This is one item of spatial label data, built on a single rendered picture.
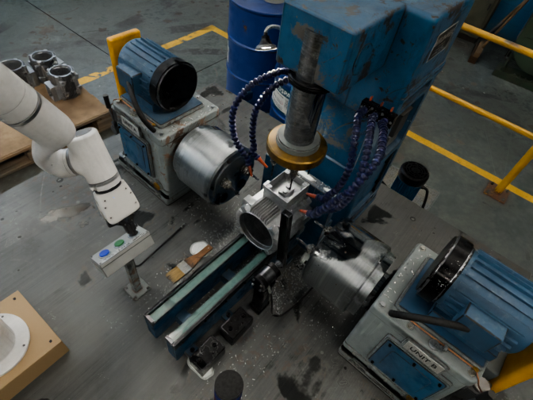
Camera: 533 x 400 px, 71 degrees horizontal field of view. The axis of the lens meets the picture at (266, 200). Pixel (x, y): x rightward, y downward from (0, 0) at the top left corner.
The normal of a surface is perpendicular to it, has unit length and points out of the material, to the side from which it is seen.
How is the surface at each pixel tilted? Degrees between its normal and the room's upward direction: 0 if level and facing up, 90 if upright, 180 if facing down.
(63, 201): 0
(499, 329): 0
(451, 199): 0
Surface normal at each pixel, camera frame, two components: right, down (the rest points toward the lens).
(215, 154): -0.13, -0.41
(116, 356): 0.11, -0.64
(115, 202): 0.73, 0.23
